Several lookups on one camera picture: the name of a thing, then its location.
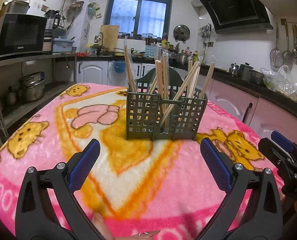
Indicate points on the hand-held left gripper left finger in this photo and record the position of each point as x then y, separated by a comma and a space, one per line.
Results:
86, 162

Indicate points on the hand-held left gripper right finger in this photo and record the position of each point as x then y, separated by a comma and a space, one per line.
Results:
216, 163

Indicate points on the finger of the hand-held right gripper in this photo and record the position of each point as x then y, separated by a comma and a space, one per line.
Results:
281, 140
271, 150

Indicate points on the dark green perforated utensil holder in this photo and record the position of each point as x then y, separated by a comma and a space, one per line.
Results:
138, 115

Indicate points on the bunch of wooden chopsticks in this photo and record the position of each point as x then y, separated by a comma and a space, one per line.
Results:
165, 80

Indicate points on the row of hanging kitchen utensils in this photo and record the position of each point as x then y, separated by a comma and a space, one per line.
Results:
275, 56

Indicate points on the person's left hand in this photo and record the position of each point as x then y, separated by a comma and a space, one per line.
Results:
101, 226

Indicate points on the clear plastic bags of vegetables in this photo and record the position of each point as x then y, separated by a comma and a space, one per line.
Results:
276, 82

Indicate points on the pink printed blanket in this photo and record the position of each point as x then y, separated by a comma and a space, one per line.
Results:
151, 180

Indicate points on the steel bowl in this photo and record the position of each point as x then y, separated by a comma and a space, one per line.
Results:
256, 77

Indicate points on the small steel teapot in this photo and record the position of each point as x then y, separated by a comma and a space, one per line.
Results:
234, 70

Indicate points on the stack of steel pots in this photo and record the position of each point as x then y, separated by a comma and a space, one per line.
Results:
32, 91

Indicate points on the black kitchen countertop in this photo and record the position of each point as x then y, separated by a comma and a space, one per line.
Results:
219, 74

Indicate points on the white lower kitchen cabinets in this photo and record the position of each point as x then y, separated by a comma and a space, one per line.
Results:
91, 72

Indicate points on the small steel shelf kettle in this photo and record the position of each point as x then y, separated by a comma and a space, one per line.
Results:
10, 97

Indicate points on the blue hanging trash bag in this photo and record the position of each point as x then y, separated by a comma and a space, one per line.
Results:
118, 67

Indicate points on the group of condiment bottles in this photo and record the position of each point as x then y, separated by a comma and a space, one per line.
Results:
195, 56

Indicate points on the steel stock pot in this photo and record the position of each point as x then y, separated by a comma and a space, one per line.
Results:
182, 58

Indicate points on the yellowish bowl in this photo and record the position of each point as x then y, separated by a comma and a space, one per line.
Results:
119, 52

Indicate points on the metal shelf rack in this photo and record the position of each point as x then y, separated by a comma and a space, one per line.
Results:
38, 57

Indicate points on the blue plastic dish box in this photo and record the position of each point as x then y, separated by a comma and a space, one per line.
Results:
62, 46

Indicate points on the black rack with bottles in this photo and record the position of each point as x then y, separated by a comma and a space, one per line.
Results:
172, 47

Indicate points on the blue knife holder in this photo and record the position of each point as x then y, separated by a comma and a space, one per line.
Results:
149, 52

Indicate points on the wooden cutting board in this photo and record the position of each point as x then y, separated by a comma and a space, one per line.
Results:
109, 37

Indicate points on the cluster of hanging kitchen tools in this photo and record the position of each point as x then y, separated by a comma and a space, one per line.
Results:
207, 31

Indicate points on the hanging steel pot lid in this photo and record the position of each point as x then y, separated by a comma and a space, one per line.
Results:
181, 32

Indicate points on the row of spice jars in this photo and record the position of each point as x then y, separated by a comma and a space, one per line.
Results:
138, 36

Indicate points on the black range hood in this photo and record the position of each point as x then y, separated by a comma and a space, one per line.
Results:
236, 5

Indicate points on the blender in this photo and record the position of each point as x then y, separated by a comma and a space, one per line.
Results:
52, 22

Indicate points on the black microwave oven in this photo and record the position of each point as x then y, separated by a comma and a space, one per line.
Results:
18, 33

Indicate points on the hanging packets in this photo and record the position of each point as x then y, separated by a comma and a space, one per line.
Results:
97, 11

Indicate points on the dark framed window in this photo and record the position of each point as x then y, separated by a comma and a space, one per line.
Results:
123, 15

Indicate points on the hanging copper pan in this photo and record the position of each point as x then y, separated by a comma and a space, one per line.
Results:
76, 5

